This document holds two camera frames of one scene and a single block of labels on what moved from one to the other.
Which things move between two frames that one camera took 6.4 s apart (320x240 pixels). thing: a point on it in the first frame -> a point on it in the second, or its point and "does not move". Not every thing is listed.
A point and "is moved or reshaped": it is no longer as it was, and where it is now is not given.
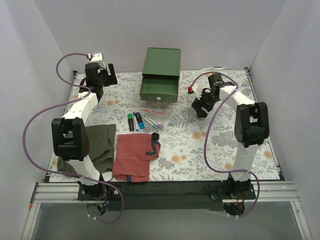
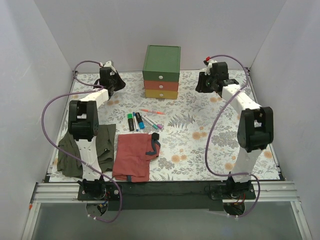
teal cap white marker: (149, 122) does not move
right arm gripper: (203, 103) -> (201, 85)
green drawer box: (159, 81) is moved or reshaped
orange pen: (152, 111) does not move
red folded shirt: (133, 153) does not move
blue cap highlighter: (141, 124) does not move
